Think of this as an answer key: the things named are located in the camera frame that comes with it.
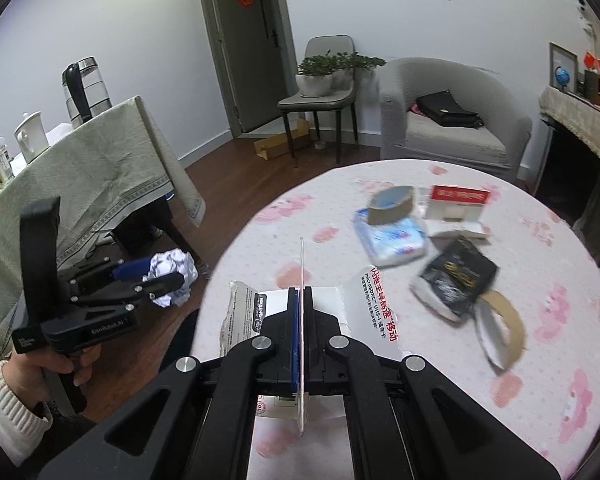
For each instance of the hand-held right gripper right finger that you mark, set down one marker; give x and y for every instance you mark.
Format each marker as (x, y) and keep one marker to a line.
(312, 345)

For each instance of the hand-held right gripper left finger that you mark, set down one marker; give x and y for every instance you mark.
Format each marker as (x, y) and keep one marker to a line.
(294, 340)

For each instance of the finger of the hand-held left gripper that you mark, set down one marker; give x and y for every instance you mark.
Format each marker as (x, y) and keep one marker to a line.
(132, 269)
(167, 281)

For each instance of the white paper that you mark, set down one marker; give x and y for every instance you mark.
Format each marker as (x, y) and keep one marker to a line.
(175, 262)

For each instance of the white card packaging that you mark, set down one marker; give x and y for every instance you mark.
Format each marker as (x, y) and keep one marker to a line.
(360, 310)

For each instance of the blue white tissue packet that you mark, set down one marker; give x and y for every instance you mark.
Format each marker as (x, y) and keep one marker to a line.
(395, 245)

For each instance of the black packet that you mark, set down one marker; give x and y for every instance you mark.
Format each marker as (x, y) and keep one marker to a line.
(460, 272)

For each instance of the red white box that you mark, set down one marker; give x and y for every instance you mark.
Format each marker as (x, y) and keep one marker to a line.
(455, 195)

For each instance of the person's left hand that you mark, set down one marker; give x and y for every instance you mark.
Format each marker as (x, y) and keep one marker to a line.
(82, 362)

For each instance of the dark wooden table leg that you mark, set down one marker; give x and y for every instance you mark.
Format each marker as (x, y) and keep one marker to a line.
(150, 220)

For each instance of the table with white tablecloth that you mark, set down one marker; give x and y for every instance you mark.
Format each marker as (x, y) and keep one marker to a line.
(80, 175)

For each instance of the white mug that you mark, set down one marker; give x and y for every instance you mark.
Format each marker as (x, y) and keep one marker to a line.
(30, 137)

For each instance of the brown tape roll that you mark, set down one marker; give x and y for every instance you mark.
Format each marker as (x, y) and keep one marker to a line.
(380, 215)

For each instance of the glass electric kettle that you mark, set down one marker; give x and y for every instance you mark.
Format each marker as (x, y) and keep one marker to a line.
(87, 90)

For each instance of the flat cardboard box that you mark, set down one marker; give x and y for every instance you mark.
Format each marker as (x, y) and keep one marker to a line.
(280, 142)

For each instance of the cardboard tape core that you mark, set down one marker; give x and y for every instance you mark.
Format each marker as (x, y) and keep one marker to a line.
(510, 330)

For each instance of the grey door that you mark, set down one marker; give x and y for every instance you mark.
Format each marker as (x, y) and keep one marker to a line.
(250, 60)

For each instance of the pink print tablecloth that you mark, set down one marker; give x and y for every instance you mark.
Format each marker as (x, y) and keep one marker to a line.
(555, 385)

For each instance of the potted plant white pot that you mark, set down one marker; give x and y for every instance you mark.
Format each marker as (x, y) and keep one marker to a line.
(314, 82)

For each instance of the grey armchair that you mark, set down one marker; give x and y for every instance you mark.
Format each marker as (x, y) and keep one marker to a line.
(455, 135)

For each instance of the pink cloth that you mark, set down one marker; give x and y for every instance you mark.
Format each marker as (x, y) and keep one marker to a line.
(414, 109)

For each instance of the black bag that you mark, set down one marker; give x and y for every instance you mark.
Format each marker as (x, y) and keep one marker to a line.
(445, 107)

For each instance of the grey chair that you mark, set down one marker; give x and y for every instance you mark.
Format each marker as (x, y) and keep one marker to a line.
(330, 45)

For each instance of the lace-covered cabinet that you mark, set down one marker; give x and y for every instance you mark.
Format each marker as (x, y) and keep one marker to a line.
(580, 110)

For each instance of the small blue globe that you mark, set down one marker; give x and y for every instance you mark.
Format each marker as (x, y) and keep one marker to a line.
(562, 77)

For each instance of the dark box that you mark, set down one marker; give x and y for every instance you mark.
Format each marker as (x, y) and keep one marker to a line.
(595, 90)

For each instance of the picture frame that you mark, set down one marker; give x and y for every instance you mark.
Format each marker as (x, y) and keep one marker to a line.
(572, 57)

